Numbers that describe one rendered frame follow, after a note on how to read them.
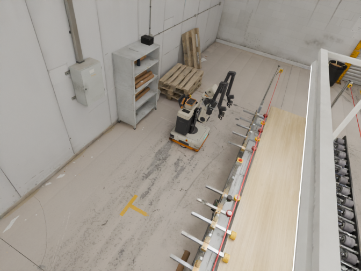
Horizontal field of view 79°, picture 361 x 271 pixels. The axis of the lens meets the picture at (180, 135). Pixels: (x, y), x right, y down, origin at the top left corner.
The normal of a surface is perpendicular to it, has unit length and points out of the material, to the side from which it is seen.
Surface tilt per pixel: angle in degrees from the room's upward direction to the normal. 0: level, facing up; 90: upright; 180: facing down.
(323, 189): 0
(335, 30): 90
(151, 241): 0
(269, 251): 0
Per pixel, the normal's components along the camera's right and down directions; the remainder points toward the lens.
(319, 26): -0.44, 0.58
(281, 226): 0.12, -0.72
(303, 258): -0.71, -0.69
